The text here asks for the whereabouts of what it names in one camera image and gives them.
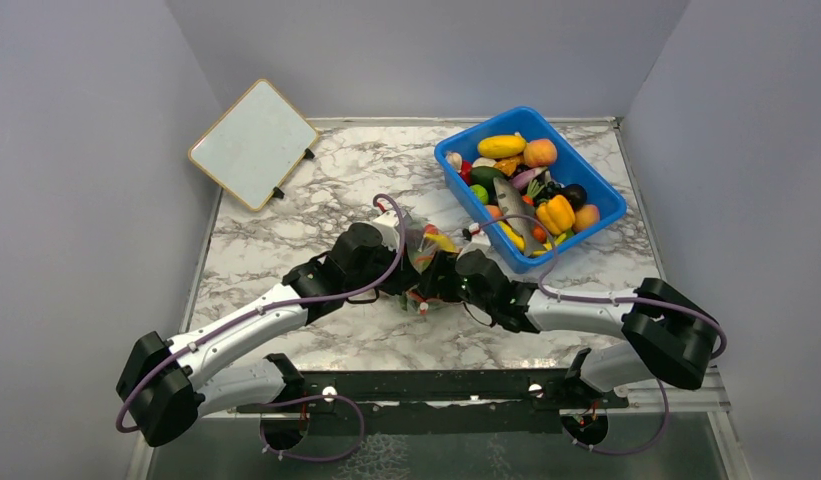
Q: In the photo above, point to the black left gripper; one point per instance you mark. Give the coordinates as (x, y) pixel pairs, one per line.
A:
(404, 278)

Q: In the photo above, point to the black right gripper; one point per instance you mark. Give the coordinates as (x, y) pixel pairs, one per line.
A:
(444, 263)

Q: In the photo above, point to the yellow fake banana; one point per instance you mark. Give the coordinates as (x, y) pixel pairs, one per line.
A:
(442, 242)

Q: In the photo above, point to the clear zip top bag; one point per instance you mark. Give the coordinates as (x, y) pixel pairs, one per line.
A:
(420, 252)

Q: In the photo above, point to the beige fake garlic bulb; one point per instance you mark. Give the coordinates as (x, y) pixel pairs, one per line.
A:
(454, 160)

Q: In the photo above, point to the yellow fake squash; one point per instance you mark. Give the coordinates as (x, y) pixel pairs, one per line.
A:
(501, 146)

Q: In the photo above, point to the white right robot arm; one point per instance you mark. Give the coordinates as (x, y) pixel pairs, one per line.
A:
(661, 333)

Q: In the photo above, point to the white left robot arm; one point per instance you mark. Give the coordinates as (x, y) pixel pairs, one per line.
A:
(167, 385)

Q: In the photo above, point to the green fake leafy vegetable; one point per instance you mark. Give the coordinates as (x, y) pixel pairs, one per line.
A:
(412, 302)

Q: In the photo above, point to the green fake lime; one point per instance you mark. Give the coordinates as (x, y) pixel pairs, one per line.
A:
(481, 193)

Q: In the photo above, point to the grey fake fish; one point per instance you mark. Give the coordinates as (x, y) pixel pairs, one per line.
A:
(511, 203)

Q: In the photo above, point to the red fake apple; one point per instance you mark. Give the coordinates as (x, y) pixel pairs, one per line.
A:
(465, 172)

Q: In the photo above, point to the white fake garlic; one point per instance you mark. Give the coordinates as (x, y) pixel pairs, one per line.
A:
(484, 162)

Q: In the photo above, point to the purple fake onion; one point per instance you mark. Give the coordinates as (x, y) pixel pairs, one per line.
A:
(523, 179)

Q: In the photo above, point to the yellow fake bell pepper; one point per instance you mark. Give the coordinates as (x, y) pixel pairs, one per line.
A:
(556, 215)

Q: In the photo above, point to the black fake grapes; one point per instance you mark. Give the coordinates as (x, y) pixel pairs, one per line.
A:
(547, 192)

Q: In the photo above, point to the fake peach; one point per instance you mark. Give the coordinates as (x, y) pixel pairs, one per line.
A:
(585, 217)
(540, 153)

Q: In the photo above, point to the dark fake plum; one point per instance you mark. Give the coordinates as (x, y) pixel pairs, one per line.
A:
(576, 195)

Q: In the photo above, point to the yellow banana in bin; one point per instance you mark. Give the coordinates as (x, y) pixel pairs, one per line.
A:
(515, 238)

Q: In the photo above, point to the blue plastic bin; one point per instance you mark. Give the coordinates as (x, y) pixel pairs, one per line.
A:
(570, 168)

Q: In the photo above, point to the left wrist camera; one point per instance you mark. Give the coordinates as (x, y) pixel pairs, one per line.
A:
(388, 225)

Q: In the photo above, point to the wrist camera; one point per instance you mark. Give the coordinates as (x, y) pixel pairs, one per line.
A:
(388, 225)
(475, 240)

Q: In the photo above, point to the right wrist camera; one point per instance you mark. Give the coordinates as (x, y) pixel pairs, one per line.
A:
(475, 240)

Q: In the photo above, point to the black mounting rail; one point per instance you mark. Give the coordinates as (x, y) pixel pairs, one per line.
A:
(418, 402)

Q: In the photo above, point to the white board wooden frame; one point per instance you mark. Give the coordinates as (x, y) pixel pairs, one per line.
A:
(254, 146)

